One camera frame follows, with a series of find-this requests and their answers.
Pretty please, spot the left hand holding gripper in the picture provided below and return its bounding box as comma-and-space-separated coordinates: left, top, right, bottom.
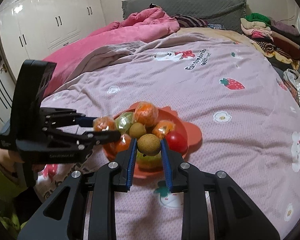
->
0, 144, 44, 173

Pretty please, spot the pile of folded clothes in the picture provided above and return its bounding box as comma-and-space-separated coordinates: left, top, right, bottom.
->
241, 13, 300, 72

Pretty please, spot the orange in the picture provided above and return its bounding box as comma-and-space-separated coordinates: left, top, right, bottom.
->
93, 116, 131, 155

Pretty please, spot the pink patterned quilt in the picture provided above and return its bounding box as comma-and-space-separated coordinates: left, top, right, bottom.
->
42, 33, 300, 239

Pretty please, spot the small brown longan on plate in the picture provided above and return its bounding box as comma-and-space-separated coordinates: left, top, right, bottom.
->
129, 122, 147, 139

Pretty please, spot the pink fleece blanket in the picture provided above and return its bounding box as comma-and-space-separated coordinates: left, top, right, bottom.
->
44, 7, 180, 97

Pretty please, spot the wrapped orange plate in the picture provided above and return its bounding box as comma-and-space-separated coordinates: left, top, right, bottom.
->
133, 101, 159, 127
152, 120, 175, 139

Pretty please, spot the green sleeve forearm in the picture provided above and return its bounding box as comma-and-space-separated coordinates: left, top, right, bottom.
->
0, 168, 26, 239

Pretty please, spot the small yellow-brown longan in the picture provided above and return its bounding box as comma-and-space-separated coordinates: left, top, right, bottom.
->
137, 134, 161, 156

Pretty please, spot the red cherry tomato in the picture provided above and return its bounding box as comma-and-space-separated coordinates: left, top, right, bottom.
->
165, 131, 188, 154

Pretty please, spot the wrapped green fruit on plate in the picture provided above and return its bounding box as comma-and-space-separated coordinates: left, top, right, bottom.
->
115, 112, 135, 134

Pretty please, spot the wrapped orange left plate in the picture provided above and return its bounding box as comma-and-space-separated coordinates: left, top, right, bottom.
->
152, 120, 175, 139

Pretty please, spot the green fruit front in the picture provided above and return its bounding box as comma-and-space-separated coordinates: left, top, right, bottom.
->
136, 151, 162, 170

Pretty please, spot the white wardrobe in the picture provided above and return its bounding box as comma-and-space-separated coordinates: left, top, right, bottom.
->
0, 0, 106, 78

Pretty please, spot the orange bear-ear plate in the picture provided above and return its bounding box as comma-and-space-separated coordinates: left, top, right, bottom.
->
93, 101, 203, 179

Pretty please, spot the striped dark pillow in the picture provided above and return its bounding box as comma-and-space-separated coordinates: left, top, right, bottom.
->
172, 15, 208, 28

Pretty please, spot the wrapped orange right plate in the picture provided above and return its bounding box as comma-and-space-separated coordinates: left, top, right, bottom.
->
133, 101, 159, 127

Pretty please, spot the grey quilted headboard cover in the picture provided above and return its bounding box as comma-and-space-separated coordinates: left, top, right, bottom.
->
122, 0, 247, 34

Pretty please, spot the green fruit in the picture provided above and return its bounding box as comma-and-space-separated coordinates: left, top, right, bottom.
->
115, 112, 135, 134
136, 151, 162, 170

